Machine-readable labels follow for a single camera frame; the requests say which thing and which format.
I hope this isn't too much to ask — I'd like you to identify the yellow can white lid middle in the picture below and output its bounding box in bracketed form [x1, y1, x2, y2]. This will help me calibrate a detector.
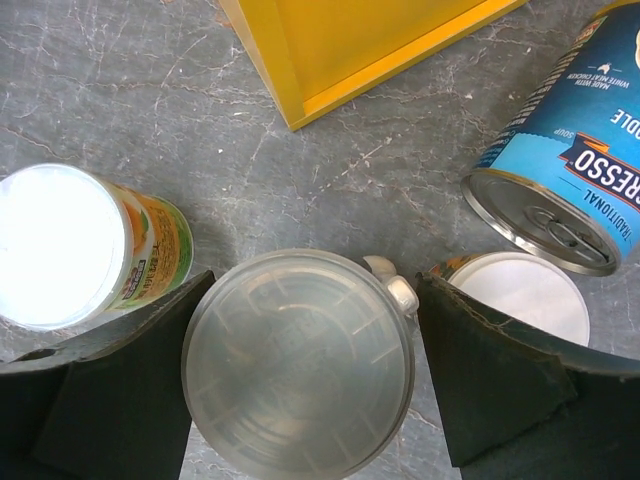
[1, 163, 194, 331]

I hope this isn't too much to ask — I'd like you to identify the blue yellow can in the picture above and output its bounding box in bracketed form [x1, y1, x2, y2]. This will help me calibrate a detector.
[181, 249, 419, 479]

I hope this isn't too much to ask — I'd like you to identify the blue soup can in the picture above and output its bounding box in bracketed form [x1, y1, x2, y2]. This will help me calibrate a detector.
[461, 1, 639, 276]

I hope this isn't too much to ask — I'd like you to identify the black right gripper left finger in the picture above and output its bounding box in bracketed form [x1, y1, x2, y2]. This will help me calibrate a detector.
[1, 271, 215, 479]

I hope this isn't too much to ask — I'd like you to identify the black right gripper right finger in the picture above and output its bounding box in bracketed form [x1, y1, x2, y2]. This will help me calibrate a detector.
[417, 273, 639, 479]

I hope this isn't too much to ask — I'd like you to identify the yellow wooden cabinet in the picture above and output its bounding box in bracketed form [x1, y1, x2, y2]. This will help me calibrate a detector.
[221, 0, 521, 131]

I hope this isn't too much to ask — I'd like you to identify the small can white lid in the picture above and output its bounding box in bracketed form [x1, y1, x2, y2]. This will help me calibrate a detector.
[430, 251, 591, 346]

